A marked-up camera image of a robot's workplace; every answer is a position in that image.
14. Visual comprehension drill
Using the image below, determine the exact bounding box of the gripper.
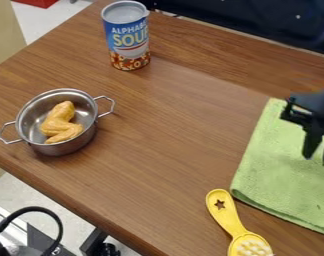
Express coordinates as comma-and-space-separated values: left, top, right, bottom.
279, 87, 324, 167

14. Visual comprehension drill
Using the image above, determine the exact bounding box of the green cloth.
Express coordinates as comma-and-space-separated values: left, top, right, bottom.
228, 97, 324, 238

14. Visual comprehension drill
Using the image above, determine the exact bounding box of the yellow toy brush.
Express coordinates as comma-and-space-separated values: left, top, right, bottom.
204, 188, 275, 256

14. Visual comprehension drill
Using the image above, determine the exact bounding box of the blue soup can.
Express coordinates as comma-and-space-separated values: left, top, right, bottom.
100, 0, 152, 72

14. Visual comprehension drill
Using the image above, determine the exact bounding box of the orange toy chicken piece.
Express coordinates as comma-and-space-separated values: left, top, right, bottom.
37, 100, 85, 145

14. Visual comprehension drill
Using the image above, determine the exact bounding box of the silver pot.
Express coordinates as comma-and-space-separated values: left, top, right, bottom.
0, 87, 117, 157

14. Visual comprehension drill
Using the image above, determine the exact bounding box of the red box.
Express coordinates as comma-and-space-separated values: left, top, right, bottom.
11, 0, 61, 9

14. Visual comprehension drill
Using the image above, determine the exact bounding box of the black cable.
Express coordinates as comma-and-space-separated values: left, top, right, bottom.
0, 206, 65, 256

